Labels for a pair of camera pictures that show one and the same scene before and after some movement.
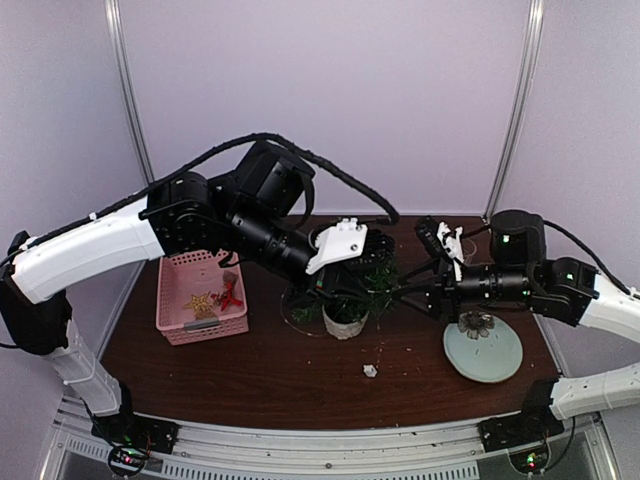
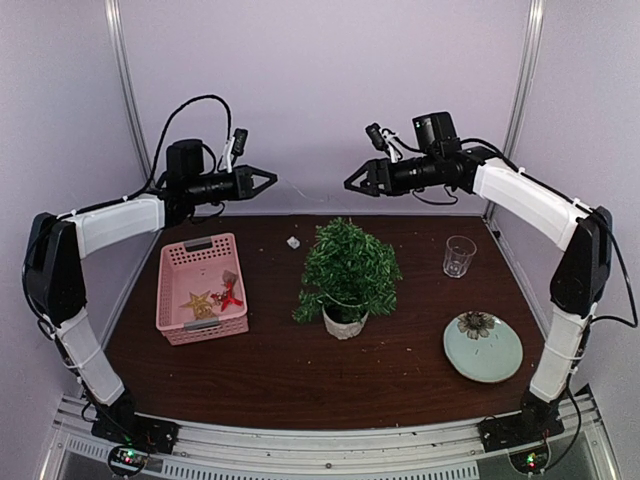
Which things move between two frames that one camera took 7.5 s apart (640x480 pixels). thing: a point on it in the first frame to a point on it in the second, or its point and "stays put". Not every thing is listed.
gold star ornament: x=201 y=306 stays put
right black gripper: x=444 y=284 to x=376 y=168
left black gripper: x=342 y=277 to x=243 y=181
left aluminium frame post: x=114 y=8 stays put
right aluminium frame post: x=535 y=28 stays put
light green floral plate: x=482 y=348 stays put
